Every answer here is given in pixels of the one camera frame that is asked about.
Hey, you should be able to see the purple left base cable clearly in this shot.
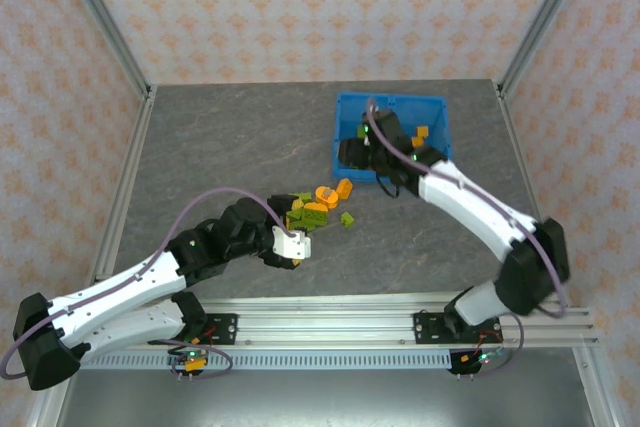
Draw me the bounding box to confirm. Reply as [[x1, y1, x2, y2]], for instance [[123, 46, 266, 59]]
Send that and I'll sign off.
[[167, 341, 235, 382]]

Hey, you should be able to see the aluminium frame post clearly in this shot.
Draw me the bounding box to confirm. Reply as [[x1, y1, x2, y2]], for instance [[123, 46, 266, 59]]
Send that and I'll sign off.
[[498, 0, 597, 98], [52, 0, 153, 98]]

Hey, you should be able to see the round orange lego piece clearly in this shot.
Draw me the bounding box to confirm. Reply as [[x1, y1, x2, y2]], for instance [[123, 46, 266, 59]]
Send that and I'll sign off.
[[314, 185, 340, 211]]

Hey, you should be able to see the blue two-compartment plastic bin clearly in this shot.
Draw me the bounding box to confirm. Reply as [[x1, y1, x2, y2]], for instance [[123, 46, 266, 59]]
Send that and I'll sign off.
[[332, 91, 455, 182]]

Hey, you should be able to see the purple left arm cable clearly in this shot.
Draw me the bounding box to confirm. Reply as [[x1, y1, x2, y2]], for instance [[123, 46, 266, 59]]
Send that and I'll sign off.
[[0, 187, 296, 381]]

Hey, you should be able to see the grey slotted cable duct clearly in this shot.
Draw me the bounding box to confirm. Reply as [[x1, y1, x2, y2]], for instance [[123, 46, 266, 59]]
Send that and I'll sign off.
[[79, 350, 451, 372]]

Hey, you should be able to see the wide aluminium base rail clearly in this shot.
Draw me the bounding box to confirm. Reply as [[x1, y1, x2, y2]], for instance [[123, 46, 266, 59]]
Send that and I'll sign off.
[[79, 296, 601, 348]]

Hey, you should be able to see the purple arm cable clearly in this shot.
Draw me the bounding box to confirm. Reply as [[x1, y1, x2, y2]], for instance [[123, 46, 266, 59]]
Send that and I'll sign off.
[[0, 187, 296, 381], [366, 98, 569, 319]]

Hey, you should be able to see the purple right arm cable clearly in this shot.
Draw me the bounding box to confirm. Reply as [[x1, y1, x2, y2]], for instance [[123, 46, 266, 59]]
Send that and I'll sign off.
[[366, 98, 569, 319]]

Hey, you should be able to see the aluminium outer frame bar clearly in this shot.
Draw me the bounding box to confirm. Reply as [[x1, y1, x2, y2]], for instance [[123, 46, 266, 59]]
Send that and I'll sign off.
[[27, 376, 66, 427], [572, 344, 626, 427]]

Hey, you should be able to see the aluminium table side rail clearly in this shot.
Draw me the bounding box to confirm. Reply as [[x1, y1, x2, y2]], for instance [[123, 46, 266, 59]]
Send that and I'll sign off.
[[494, 80, 546, 223], [92, 85, 159, 283]]

